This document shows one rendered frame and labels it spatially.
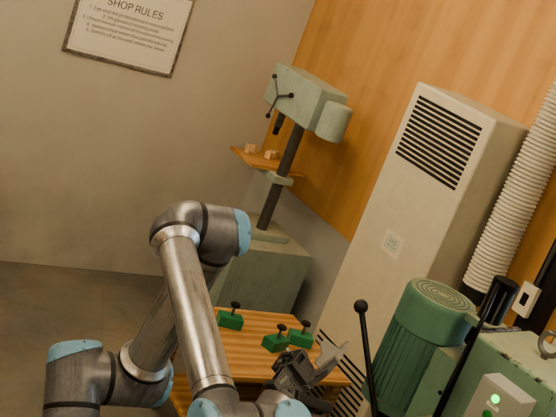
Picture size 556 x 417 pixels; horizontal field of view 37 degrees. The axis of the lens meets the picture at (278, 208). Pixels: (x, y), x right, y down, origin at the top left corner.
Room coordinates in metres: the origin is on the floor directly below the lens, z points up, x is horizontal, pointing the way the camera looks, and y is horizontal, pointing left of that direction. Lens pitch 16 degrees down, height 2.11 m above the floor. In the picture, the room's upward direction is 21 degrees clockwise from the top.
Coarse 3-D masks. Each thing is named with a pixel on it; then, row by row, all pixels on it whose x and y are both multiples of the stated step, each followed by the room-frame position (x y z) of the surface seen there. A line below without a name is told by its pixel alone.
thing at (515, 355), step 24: (480, 336) 1.64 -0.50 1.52; (504, 336) 1.69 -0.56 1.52; (528, 336) 1.75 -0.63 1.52; (480, 360) 1.62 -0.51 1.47; (504, 360) 1.59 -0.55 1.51; (528, 360) 1.60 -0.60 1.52; (552, 360) 1.66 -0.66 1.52; (456, 384) 1.64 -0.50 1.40; (528, 384) 1.54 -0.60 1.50; (552, 384) 1.52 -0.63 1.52; (456, 408) 1.62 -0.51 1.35; (552, 408) 1.50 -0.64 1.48
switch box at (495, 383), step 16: (480, 384) 1.54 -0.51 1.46; (496, 384) 1.52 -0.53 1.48; (512, 384) 1.55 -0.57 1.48; (480, 400) 1.53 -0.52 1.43; (512, 400) 1.48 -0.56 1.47; (528, 400) 1.50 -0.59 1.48; (464, 416) 1.54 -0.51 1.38; (480, 416) 1.52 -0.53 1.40; (496, 416) 1.49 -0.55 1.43; (512, 416) 1.48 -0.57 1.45; (528, 416) 1.51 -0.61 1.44
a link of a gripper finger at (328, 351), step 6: (324, 342) 1.69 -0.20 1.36; (324, 348) 1.68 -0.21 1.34; (330, 348) 1.69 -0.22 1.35; (336, 348) 1.69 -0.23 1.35; (342, 348) 1.70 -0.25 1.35; (324, 354) 1.68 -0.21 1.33; (330, 354) 1.69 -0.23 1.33; (336, 354) 1.69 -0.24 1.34; (342, 354) 1.69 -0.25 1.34; (318, 360) 1.67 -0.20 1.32; (324, 360) 1.68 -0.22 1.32; (330, 360) 1.68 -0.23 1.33; (318, 366) 1.67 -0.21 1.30
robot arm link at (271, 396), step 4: (264, 392) 1.58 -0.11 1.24; (268, 392) 1.57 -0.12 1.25; (272, 392) 1.57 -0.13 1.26; (276, 392) 1.57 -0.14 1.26; (280, 392) 1.57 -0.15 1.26; (260, 396) 1.58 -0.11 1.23; (264, 396) 1.57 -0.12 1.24; (268, 396) 1.56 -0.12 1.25; (272, 396) 1.56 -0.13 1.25; (276, 396) 1.56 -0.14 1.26; (280, 396) 1.56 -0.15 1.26; (284, 396) 1.57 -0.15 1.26; (256, 400) 1.57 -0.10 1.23; (260, 400) 1.56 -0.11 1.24; (264, 400) 1.55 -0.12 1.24; (268, 400) 1.55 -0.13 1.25; (272, 400) 1.55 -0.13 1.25; (276, 400) 1.55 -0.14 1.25; (280, 400) 1.55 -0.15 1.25
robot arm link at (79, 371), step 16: (48, 352) 1.99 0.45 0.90; (64, 352) 1.96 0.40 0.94; (80, 352) 1.97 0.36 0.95; (96, 352) 2.00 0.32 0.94; (112, 352) 2.05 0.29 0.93; (48, 368) 1.95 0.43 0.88; (64, 368) 1.93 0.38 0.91; (80, 368) 1.95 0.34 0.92; (96, 368) 1.97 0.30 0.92; (112, 368) 1.99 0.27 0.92; (48, 384) 1.92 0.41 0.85; (64, 384) 1.91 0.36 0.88; (80, 384) 1.92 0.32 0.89; (96, 384) 1.95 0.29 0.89; (112, 384) 1.97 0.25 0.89; (48, 400) 1.89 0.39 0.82; (64, 400) 1.88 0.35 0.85; (80, 400) 1.90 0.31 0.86; (96, 400) 1.94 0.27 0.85
